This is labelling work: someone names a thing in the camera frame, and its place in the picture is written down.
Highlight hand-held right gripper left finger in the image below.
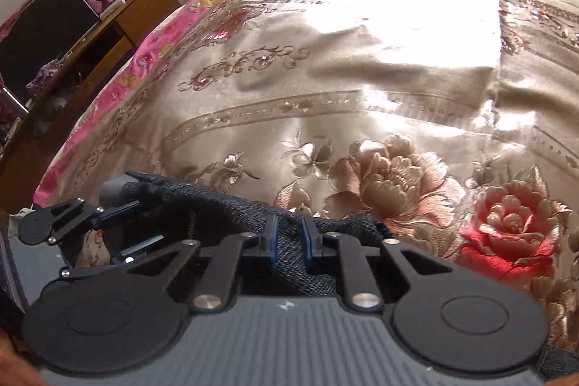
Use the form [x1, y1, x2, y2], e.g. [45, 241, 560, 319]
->
[127, 215, 279, 313]

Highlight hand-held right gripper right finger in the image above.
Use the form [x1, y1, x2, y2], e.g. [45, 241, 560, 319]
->
[299, 215, 436, 315]

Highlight black television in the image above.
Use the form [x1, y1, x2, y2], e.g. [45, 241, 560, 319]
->
[0, 0, 103, 109]

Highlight pink printed bed sheet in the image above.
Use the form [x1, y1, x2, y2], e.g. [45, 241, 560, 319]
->
[34, 0, 567, 206]

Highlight purple crumpled cloth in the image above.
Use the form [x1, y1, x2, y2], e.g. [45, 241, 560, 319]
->
[26, 59, 63, 96]

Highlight wooden bedside cabinet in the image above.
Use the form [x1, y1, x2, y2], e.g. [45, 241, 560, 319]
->
[0, 0, 182, 210]

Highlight beige floral embroidered blanket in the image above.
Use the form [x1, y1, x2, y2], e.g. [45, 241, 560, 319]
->
[34, 0, 579, 353]

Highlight dark denim pants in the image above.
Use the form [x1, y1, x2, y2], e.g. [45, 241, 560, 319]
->
[102, 170, 579, 380]

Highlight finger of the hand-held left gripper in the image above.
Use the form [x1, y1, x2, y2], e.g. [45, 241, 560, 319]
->
[59, 234, 166, 280]
[49, 199, 144, 233]

